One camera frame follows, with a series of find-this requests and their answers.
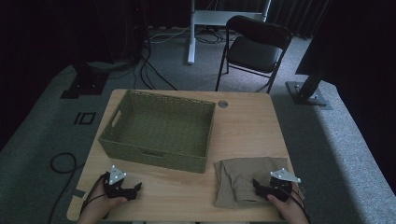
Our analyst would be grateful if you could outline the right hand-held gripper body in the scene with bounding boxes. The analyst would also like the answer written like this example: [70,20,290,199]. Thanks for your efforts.
[261,168,302,203]

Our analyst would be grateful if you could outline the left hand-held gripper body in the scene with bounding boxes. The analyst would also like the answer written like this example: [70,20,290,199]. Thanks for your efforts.
[103,164,138,201]

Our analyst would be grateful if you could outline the khaki pants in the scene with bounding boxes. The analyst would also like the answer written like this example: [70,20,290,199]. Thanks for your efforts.
[213,156,290,210]

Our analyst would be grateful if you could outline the green woven basket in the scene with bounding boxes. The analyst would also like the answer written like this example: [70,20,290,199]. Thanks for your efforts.
[98,90,217,175]

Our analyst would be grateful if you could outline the person's right hand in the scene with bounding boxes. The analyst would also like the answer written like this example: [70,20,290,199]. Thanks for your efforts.
[266,183,308,224]

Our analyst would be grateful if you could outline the person's left hand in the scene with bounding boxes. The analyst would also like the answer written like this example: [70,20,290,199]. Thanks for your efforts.
[78,181,129,224]

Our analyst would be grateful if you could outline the black floor tape marks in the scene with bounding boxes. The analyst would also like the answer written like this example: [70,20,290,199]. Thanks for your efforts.
[73,111,97,126]

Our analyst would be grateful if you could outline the black stand with square base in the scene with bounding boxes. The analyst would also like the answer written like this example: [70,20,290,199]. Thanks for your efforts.
[60,59,110,100]

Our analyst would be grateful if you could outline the black folding chair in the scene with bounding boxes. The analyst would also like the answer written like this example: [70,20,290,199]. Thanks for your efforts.
[215,15,294,94]

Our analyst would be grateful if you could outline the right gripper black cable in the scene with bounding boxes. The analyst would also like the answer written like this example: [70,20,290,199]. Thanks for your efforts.
[279,183,312,224]

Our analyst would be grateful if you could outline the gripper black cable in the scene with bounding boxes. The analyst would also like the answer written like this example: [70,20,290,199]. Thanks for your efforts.
[279,183,312,224]
[79,173,110,216]

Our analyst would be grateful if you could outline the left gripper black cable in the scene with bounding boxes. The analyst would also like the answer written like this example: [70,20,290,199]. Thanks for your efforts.
[79,173,110,216]

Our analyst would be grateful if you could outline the black looped floor cable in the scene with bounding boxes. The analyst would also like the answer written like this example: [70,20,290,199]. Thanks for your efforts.
[47,152,86,224]

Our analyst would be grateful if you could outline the black post with base plate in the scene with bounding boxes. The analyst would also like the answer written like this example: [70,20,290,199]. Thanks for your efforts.
[285,66,333,111]

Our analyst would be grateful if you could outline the bundle of floor cables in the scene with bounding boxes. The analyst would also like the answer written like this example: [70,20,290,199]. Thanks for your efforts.
[106,24,241,91]

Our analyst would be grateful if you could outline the white desk frame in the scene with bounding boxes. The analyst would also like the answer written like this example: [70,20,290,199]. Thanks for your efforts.
[187,0,273,65]

